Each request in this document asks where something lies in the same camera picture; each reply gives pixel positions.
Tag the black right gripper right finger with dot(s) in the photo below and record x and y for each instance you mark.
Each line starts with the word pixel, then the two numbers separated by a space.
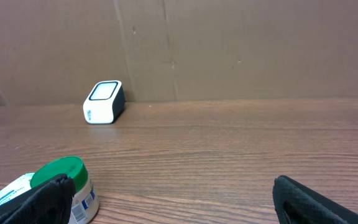
pixel 296 203

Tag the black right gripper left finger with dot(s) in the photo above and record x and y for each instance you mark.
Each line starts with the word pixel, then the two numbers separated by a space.
pixel 49 202

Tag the green lid jar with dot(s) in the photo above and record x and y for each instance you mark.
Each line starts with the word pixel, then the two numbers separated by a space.
pixel 85 203

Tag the teal snack packet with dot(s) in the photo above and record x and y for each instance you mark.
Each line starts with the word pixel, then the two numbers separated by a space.
pixel 15 188

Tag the white barcode scanner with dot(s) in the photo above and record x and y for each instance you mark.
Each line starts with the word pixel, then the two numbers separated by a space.
pixel 105 103

